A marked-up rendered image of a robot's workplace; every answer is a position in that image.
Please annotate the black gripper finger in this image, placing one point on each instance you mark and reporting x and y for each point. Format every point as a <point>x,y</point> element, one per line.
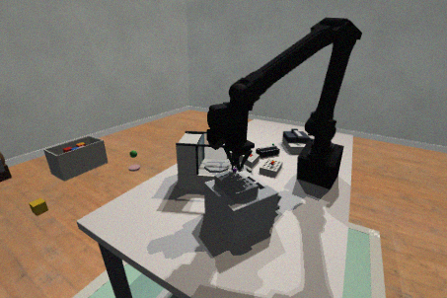
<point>227,151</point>
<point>237,156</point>

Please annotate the white tube rack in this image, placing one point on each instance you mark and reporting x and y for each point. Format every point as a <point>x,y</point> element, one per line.
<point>266,168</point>

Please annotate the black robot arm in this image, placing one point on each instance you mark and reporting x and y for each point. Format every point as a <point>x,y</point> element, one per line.
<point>246,91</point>

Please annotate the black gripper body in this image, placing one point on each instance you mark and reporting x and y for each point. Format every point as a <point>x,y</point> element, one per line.
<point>248,145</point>

